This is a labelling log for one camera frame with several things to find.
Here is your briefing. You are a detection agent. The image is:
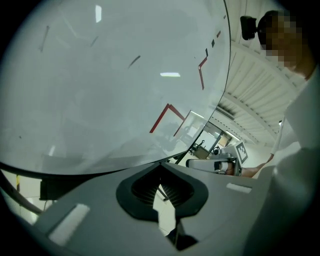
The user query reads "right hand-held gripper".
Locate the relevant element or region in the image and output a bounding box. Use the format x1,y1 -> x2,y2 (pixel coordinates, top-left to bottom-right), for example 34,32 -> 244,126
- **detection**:
185,140 -> 249,177

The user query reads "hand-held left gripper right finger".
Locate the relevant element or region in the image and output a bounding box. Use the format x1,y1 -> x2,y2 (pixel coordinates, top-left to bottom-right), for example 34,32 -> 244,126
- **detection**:
159,161 -> 263,256

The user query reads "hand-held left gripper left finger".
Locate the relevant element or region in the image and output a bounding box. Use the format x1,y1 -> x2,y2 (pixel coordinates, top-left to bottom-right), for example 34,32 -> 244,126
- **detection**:
31,162 -> 181,256

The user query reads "person's right forearm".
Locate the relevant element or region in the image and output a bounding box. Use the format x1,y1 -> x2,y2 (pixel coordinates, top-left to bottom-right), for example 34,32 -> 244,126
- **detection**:
241,153 -> 275,179

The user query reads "red tape corner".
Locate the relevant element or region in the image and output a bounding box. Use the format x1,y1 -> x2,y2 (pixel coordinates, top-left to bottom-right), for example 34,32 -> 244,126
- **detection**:
197,56 -> 209,91

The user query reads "person's white shirt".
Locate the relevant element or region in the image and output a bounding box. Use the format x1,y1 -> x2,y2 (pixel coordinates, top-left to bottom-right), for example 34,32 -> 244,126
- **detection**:
249,67 -> 320,256

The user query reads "person's head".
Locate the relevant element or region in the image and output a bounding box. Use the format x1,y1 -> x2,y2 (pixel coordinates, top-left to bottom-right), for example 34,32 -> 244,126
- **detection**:
258,9 -> 316,81

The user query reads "red tape bracket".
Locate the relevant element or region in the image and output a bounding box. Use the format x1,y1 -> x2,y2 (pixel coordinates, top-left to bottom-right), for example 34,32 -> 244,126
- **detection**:
149,103 -> 192,137

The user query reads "black head-mounted camera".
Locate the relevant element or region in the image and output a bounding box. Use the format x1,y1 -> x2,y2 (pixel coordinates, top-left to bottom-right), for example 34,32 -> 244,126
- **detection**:
239,15 -> 260,42

